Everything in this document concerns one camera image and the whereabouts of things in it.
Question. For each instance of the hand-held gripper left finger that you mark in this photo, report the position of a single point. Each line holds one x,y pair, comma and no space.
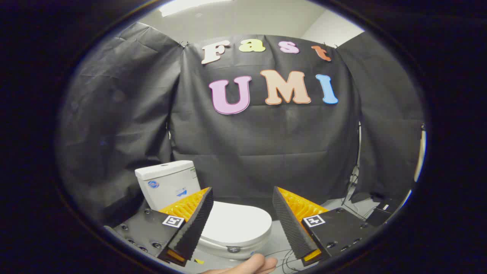
198,222

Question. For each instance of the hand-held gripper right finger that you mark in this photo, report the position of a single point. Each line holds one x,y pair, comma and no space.
287,224

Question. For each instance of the black backdrop cloth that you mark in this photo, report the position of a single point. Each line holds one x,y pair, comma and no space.
266,144

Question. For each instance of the black box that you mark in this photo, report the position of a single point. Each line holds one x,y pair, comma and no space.
382,213

